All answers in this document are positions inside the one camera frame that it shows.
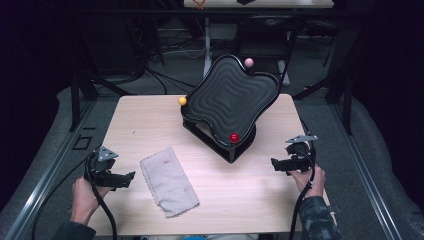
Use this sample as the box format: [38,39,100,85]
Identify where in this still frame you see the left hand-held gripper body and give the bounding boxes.
[84,145,119,184]

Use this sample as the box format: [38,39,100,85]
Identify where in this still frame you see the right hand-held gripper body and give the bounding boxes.
[285,134,319,173]

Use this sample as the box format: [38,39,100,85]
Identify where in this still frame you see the beige wiping cloth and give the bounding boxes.
[139,146,200,219]

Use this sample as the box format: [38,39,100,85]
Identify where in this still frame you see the black wavy tray stand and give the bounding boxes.
[179,54,281,164]

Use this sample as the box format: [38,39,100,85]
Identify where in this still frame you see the person's right hand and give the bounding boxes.
[288,164,327,200]

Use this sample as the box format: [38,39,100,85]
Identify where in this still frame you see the person's left hand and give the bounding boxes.
[70,176,114,226]

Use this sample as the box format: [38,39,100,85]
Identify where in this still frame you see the black chair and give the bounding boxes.
[231,14,301,88]

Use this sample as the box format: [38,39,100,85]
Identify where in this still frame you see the white background table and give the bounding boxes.
[183,0,335,87]

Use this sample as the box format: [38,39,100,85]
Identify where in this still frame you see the black metal crossbar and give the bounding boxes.
[49,8,368,18]

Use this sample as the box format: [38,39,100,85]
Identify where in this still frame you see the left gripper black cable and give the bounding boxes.
[84,156,118,240]

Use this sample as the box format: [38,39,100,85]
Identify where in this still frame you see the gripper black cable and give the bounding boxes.
[84,156,118,240]
[288,139,317,240]

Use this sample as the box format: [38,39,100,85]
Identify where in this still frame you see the thin black cable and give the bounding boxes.
[298,116,309,136]

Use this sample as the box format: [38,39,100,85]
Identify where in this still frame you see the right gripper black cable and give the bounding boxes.
[288,139,317,240]

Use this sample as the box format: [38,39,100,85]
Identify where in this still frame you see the metal floor rail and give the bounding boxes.
[328,99,404,240]
[3,99,98,240]

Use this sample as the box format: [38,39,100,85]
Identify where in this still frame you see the black floor cable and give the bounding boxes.
[31,144,101,240]

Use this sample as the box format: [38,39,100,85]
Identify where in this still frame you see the black metal frame stand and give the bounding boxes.
[68,66,134,133]
[293,66,354,136]

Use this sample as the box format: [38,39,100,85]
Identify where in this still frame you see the tangle of floor cables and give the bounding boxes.
[146,19,234,96]

